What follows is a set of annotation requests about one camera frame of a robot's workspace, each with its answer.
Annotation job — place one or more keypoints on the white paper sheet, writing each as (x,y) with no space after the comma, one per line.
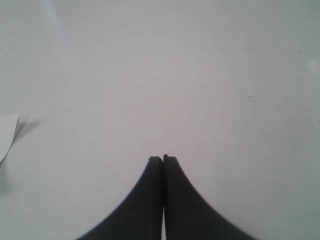
(8,126)

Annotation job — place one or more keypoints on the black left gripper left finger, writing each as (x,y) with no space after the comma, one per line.
(140,215)

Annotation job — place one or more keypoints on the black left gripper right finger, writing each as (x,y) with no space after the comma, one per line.
(187,216)

